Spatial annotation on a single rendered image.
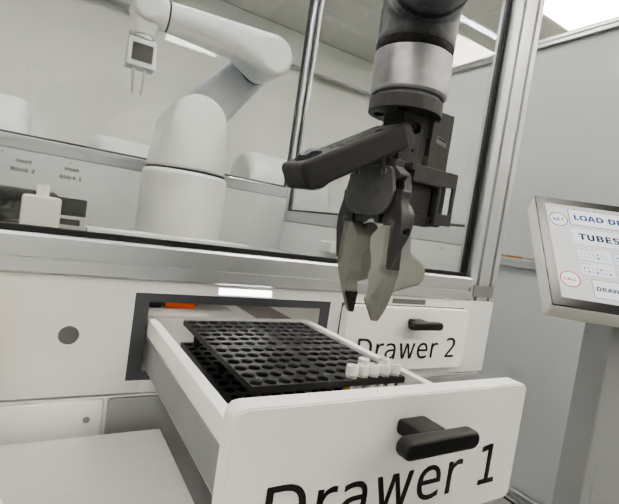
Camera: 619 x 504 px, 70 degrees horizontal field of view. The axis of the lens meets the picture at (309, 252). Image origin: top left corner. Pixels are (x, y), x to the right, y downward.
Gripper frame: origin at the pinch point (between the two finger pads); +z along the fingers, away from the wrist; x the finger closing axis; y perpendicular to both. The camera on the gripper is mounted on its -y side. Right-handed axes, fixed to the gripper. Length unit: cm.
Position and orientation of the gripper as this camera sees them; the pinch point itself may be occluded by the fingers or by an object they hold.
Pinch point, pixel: (357, 302)
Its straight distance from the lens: 43.9
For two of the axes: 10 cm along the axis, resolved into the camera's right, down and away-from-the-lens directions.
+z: -1.5, 9.9, 0.6
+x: -5.0, -1.3, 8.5
